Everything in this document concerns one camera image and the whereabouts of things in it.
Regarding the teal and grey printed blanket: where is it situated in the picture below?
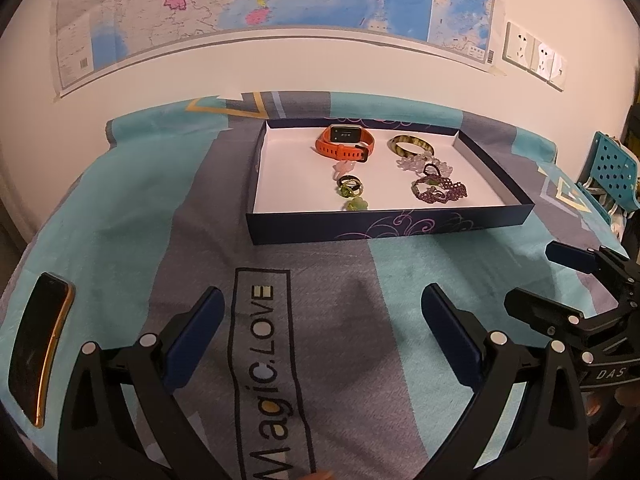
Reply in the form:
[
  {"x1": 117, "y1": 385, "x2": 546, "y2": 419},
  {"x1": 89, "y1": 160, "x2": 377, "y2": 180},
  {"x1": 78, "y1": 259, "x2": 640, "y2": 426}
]
[{"x1": 0, "y1": 91, "x2": 640, "y2": 480}]

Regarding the purple beaded bracelet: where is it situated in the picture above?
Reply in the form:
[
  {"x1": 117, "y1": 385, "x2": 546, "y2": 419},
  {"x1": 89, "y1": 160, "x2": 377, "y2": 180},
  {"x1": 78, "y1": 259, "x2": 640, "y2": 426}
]
[{"x1": 411, "y1": 170, "x2": 468, "y2": 206}]

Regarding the person's right hand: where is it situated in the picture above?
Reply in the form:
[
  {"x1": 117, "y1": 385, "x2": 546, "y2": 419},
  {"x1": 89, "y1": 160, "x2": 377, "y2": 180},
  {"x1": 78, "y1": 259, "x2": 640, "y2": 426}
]
[{"x1": 587, "y1": 390, "x2": 640, "y2": 461}]

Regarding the black smartphone with gold case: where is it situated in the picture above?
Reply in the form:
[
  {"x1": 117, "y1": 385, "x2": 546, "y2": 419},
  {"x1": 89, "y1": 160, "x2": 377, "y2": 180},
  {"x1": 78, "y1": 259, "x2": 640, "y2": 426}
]
[{"x1": 7, "y1": 272, "x2": 76, "y2": 428}]

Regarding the orange smart watch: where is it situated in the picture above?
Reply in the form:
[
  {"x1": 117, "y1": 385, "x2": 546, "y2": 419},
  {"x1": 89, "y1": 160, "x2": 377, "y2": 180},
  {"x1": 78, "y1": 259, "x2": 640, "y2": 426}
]
[{"x1": 315, "y1": 124, "x2": 377, "y2": 162}]

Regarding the clear crystal bead bracelet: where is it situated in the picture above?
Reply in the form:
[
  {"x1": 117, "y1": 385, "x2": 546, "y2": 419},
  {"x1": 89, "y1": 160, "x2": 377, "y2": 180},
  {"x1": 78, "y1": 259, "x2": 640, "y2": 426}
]
[{"x1": 396, "y1": 152, "x2": 453, "y2": 176}]

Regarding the white wall socket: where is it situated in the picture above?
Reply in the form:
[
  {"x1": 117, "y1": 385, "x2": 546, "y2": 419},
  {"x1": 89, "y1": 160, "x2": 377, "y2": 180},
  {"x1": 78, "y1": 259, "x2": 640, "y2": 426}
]
[
  {"x1": 530, "y1": 37, "x2": 557, "y2": 81},
  {"x1": 501, "y1": 21, "x2": 536, "y2": 70}
]

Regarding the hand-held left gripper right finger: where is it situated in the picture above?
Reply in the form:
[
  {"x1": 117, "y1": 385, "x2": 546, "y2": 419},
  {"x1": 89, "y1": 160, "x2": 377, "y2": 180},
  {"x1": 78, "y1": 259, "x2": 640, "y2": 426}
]
[{"x1": 421, "y1": 282, "x2": 591, "y2": 480}]

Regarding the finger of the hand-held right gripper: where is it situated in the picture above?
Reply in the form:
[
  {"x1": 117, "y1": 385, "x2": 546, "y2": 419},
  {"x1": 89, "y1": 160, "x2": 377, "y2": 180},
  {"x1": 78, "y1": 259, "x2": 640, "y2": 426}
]
[
  {"x1": 546, "y1": 241, "x2": 640, "y2": 306},
  {"x1": 504, "y1": 288, "x2": 636, "y2": 347}
]

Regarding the black ring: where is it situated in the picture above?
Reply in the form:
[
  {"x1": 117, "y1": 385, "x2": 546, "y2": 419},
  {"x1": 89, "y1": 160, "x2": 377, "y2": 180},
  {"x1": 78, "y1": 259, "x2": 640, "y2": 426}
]
[{"x1": 336, "y1": 175, "x2": 364, "y2": 198}]

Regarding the mottled green bangle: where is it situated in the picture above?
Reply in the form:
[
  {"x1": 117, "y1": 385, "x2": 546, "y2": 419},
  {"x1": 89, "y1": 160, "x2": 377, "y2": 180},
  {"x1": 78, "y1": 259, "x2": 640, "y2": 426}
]
[{"x1": 389, "y1": 134, "x2": 435, "y2": 158}]

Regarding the dark blue shallow box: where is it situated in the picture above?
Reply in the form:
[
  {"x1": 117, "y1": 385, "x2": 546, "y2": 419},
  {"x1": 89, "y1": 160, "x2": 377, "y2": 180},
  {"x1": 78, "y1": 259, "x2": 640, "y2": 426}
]
[{"x1": 246, "y1": 117, "x2": 536, "y2": 246}]

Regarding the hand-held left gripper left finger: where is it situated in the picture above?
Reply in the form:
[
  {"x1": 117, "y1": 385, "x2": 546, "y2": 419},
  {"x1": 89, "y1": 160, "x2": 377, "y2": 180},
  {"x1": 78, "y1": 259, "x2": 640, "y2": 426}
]
[{"x1": 55, "y1": 286, "x2": 226, "y2": 480}]

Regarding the blue perforated plastic chair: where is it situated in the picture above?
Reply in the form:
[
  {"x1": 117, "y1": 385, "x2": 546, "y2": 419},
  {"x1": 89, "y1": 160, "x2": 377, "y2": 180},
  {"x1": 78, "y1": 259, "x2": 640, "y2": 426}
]
[{"x1": 577, "y1": 131, "x2": 640, "y2": 221}]

